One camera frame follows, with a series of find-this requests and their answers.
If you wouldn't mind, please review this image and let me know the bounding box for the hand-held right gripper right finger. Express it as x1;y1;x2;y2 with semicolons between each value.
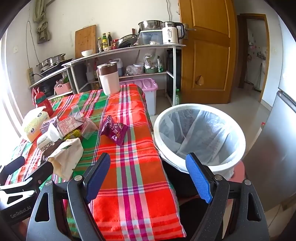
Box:
185;152;270;241

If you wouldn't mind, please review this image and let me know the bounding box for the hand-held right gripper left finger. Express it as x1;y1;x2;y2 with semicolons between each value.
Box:
26;152;111;241

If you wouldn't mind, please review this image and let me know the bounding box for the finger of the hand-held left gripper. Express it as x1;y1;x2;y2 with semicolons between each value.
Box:
0;156;25;183
5;160;54;193

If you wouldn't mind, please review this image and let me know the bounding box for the brown wrapper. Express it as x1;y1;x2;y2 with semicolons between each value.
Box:
41;142;63;161

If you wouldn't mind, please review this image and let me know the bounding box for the white round bin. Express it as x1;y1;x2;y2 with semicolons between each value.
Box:
153;103;246;179

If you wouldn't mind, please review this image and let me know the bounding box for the beige paper bag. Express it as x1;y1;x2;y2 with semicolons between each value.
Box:
47;138;84;181

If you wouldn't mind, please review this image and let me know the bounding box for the white paper cup blue label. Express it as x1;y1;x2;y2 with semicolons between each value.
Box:
37;130;63;151

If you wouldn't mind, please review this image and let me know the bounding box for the clear plastic cup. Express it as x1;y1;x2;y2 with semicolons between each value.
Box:
71;104;84;123
81;118;99;139

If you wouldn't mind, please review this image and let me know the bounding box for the yellow snack packet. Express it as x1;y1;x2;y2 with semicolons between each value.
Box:
63;130;81;141

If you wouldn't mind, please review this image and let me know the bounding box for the purple snack packet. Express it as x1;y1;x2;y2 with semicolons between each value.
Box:
99;115;128;146

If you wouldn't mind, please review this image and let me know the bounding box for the pink and white carton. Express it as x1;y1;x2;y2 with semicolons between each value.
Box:
57;115;84;139

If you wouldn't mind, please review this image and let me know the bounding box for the red green plaid tablecloth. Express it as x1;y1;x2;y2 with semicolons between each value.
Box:
5;84;186;238

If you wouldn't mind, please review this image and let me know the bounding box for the pink plastic stool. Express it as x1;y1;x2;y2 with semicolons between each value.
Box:
228;161;246;183

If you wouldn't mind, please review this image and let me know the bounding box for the yellow patterned tissue box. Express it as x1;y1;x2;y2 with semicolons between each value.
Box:
22;107;50;143

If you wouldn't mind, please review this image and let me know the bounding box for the clear plastic bin liner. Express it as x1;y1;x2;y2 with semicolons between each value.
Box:
158;109;236;179

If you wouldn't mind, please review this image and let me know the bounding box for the red water bottle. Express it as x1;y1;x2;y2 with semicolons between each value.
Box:
32;88;54;117

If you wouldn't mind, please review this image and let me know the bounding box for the silver refrigerator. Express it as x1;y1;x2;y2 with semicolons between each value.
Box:
243;14;296;211

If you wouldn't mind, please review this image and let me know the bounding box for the black rice cooker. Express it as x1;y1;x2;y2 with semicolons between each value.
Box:
37;80;56;98

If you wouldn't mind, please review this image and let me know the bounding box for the pink plastic basket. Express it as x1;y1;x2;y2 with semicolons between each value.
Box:
54;82;72;95

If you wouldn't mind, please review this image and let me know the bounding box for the beige power strip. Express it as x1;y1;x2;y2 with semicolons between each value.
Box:
27;68;35;86

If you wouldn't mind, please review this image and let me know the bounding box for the pink lidded storage box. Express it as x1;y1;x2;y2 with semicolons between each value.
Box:
119;78;158;116

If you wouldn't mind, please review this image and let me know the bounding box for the white and brown tumbler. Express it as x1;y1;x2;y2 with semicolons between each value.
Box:
97;62;121;96

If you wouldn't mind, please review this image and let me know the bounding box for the low metal shelf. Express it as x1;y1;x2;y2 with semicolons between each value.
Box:
29;67;74;98

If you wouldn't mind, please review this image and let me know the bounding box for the clear plastic bottle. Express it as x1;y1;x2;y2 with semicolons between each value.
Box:
86;64;96;83

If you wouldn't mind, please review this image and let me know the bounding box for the black induction cooker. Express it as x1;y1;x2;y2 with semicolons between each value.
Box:
39;58;73;76

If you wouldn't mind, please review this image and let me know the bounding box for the steel steamer pot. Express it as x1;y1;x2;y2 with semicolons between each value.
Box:
36;53;66;71

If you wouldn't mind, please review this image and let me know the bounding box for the plastic oil jug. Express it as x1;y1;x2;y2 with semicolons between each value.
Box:
109;58;123;77

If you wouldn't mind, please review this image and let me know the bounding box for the plastic bag with tub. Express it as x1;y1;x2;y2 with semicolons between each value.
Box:
126;62;145;76

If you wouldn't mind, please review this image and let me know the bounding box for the wooden door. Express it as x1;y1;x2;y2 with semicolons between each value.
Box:
178;0;237;105

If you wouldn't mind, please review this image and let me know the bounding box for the white food bag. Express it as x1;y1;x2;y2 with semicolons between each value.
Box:
144;54;159;70

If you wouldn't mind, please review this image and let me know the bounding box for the white metal shelf rack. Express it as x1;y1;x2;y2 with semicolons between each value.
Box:
62;44;186;107

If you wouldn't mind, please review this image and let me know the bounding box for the steel pan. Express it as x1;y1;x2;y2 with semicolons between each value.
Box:
116;34;138;49

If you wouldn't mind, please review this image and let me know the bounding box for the wooden cutting board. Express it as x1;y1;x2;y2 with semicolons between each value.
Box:
75;25;97;52

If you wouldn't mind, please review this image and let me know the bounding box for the hanging green cloth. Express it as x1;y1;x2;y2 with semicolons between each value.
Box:
33;0;52;44

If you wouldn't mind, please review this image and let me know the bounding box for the white electric kettle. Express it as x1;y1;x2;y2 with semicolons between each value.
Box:
162;21;185;45

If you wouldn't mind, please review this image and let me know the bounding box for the clear plastic food container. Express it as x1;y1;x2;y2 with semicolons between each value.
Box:
138;30;163;45

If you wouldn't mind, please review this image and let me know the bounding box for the steel mixing bowl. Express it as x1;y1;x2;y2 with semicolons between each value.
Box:
138;20;163;31

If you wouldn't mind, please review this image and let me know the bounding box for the wooden door frame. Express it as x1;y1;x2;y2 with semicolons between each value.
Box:
237;13;270;102

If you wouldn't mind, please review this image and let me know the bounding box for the metal door handle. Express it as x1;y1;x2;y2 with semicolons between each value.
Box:
184;23;196;40

